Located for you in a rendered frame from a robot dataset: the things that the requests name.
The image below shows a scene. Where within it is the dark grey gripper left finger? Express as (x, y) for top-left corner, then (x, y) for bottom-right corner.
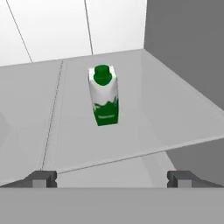
(3, 170), (58, 188)

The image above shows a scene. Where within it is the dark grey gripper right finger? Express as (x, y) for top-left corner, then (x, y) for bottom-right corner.
(166, 170), (223, 188)

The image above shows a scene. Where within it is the glass fridge shelf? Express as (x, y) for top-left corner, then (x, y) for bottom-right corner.
(0, 48), (224, 187)

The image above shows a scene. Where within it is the green and white milk carton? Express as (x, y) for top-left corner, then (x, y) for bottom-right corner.
(87, 64), (120, 127)

